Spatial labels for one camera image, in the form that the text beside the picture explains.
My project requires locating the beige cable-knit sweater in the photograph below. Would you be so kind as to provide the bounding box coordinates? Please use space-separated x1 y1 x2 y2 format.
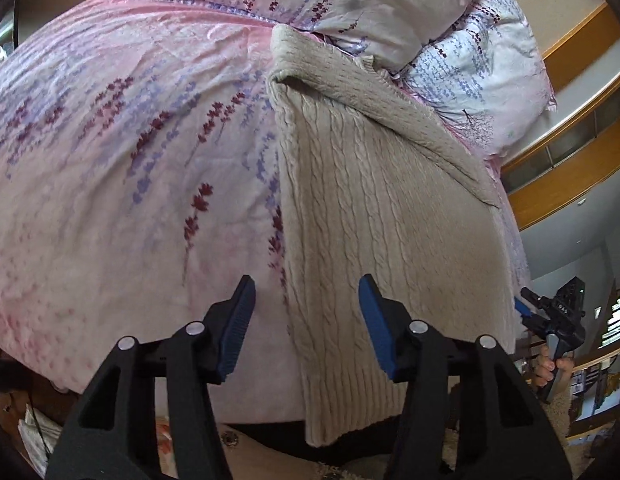
266 24 520 447

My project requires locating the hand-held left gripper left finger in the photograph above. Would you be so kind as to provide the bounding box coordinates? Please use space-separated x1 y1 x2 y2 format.
46 275 257 480

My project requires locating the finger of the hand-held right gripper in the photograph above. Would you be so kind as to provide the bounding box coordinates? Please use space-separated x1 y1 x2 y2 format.
514 287 547 322

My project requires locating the pink floral bed sheet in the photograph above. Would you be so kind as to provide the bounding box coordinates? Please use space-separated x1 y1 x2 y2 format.
0 0 533 423

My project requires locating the wooden headboard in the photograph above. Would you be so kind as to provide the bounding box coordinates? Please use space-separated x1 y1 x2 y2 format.
501 2 620 232

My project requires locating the person's right hand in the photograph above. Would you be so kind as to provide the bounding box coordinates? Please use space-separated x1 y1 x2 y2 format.
535 341 575 390

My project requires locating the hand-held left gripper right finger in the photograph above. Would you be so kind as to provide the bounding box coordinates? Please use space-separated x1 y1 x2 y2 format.
358 274 572 480

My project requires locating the white blue floral pillow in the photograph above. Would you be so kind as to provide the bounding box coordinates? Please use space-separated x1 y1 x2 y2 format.
404 0 561 157

